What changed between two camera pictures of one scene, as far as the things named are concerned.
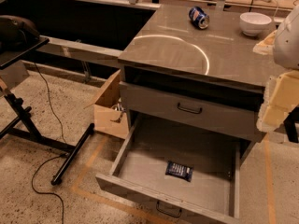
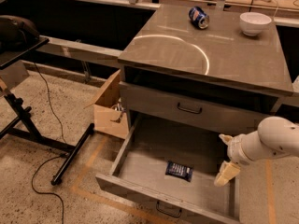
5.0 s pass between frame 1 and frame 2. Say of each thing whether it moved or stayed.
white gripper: moved
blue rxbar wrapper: stayed
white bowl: stayed
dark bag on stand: stayed
